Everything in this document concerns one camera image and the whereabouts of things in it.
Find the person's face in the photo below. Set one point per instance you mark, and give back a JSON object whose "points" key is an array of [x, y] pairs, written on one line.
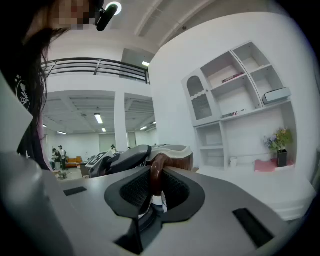
{"points": [[72, 12]]}

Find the person's black printed top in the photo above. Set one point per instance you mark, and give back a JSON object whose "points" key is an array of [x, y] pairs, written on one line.
{"points": [[22, 75]]}

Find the white shelf cabinet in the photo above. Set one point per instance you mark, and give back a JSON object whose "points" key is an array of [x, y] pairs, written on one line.
{"points": [[250, 185]]}

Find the long ceiling light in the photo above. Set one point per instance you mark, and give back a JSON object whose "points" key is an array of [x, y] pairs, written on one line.
{"points": [[143, 128], [103, 130], [61, 133], [145, 63], [98, 118]]}

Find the white shelf compartment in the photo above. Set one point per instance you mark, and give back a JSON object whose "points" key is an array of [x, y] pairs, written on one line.
{"points": [[212, 160]]}

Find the grey and white box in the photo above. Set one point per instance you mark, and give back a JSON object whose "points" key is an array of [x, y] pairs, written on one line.
{"points": [[276, 96]]}

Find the black balcony railing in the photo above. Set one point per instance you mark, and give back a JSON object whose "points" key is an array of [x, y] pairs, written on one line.
{"points": [[100, 67]]}

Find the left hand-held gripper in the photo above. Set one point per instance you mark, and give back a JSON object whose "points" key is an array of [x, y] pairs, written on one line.
{"points": [[97, 160]]}

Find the flat white book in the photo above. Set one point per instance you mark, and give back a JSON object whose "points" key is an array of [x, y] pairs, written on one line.
{"points": [[232, 113]]}

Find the pink folded cloth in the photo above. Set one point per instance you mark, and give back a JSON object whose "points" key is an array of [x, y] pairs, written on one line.
{"points": [[265, 165]]}

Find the white enamel mug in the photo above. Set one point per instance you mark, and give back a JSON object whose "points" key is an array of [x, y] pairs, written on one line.
{"points": [[233, 162]]}

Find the black head-mounted camera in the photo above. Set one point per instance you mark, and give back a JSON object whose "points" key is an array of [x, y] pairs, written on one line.
{"points": [[106, 17]]}

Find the white arched cabinet door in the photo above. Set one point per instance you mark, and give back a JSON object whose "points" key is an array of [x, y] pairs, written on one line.
{"points": [[200, 107]]}

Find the brown cup with white rim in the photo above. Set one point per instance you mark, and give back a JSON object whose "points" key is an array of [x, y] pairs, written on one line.
{"points": [[180, 160]]}

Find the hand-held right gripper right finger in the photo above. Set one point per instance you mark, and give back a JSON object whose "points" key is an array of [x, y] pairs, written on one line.
{"points": [[212, 225]]}

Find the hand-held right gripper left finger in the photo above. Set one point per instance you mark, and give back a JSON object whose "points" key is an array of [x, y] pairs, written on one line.
{"points": [[90, 212]]}

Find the purple and yellow flower bouquet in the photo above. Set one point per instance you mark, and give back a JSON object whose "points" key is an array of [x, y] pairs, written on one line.
{"points": [[280, 138]]}

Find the thin red book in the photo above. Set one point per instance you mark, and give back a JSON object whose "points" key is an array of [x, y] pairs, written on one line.
{"points": [[232, 77]]}

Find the round ceiling light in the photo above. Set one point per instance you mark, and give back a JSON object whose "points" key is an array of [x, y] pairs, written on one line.
{"points": [[118, 6]]}

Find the orange sofa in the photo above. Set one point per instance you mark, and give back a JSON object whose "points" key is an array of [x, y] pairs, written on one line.
{"points": [[73, 160]]}

